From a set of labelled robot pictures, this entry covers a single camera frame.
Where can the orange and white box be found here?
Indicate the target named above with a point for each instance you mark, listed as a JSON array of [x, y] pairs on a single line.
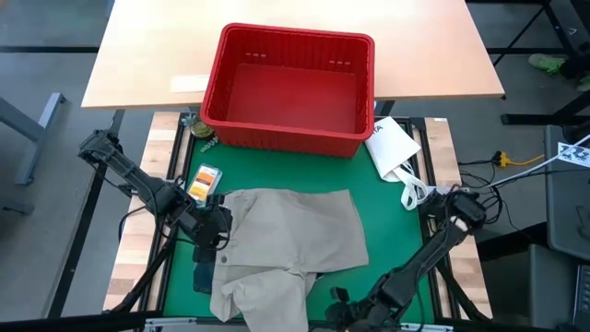
[[205, 183]]

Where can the small pineapple plant ornament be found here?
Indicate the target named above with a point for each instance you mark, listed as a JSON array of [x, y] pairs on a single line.
[[203, 130]]

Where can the person's leg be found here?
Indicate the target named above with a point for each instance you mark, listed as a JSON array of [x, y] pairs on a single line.
[[576, 67]]

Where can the green shoe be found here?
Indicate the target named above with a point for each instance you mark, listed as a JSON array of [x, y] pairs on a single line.
[[546, 62], [585, 84]]

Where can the grey metal table leg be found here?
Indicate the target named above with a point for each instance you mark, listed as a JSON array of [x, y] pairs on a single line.
[[32, 124]]

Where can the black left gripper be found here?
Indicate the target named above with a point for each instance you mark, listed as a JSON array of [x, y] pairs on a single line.
[[214, 226]]

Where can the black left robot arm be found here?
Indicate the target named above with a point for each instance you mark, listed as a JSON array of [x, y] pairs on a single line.
[[147, 189]]

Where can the white paper label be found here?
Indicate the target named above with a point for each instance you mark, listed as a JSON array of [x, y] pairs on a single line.
[[190, 83]]

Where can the light wooden table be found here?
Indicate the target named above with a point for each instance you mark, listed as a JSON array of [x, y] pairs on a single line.
[[152, 46]]

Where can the dark grey box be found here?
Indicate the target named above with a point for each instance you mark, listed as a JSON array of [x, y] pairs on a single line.
[[530, 286]]

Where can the black desk frame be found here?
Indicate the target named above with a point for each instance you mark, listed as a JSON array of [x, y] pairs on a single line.
[[530, 119]]

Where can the grey cabinet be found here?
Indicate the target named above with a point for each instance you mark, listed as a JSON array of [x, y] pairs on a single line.
[[567, 207]]

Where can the red plastic laundry bin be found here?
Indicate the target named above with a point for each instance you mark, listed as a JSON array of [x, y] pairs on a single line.
[[295, 97]]

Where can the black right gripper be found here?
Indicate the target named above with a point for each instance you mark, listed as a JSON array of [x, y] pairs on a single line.
[[348, 318]]

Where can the tan garment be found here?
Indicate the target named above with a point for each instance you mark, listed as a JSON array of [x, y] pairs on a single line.
[[295, 240]]

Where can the green table mat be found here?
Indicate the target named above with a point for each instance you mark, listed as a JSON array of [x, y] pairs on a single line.
[[392, 230]]

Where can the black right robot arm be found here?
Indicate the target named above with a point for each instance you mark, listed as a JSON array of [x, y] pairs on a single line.
[[428, 258]]

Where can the white logo sign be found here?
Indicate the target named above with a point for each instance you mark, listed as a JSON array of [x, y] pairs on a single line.
[[574, 154]]

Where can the dark blue denim jeans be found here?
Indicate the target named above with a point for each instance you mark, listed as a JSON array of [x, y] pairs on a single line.
[[203, 279]]

